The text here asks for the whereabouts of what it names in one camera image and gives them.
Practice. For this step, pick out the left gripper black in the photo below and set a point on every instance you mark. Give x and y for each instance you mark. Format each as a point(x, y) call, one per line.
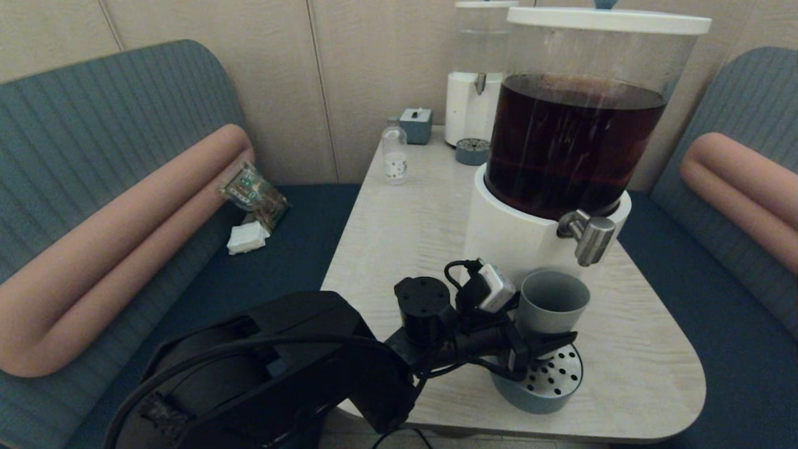
point(486, 343)

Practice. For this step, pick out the grey plastic cup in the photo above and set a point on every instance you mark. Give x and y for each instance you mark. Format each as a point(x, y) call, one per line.
point(552, 305)

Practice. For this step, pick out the large steel dispenser tap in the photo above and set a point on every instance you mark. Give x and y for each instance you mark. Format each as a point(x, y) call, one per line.
point(592, 240)

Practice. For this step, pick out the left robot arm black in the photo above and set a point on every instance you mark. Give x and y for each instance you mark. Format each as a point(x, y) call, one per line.
point(299, 374)

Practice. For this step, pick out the large blue-grey drip tray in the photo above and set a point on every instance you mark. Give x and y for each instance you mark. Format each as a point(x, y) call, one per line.
point(548, 386)

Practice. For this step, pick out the large tea drink dispenser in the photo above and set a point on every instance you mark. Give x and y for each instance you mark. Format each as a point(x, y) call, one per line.
point(505, 237)

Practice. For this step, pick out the small blue-grey drip tray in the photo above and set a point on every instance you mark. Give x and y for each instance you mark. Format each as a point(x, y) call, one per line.
point(471, 153)

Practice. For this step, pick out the small clear plastic bottle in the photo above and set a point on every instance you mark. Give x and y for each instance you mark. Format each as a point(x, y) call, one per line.
point(395, 162)

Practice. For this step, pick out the small water drink dispenser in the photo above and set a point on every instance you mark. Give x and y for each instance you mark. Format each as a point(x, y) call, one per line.
point(464, 112)

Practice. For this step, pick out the blue-grey square box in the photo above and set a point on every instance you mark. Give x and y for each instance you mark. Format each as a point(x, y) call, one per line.
point(416, 128)

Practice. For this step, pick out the blue bench seat cushion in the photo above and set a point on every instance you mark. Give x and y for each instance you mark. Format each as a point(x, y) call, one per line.
point(249, 280)
point(748, 399)

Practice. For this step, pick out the small steel dispenser tap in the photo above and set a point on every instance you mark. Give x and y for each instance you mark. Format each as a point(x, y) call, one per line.
point(480, 83)

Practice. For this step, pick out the pink bolster cushion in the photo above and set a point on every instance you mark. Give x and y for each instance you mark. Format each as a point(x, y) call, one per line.
point(93, 274)
point(742, 181)

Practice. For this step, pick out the white folded napkin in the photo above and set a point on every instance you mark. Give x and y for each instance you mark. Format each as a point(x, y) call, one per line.
point(247, 239)

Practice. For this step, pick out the green snack packet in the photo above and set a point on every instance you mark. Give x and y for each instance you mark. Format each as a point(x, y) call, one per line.
point(252, 190)

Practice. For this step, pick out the large white dispenser lid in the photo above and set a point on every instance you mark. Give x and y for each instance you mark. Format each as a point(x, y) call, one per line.
point(608, 21)

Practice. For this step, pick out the small white dispenser lid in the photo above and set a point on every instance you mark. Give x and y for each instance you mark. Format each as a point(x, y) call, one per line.
point(486, 4)

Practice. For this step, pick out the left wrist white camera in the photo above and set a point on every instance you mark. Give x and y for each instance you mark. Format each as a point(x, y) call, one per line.
point(495, 288)

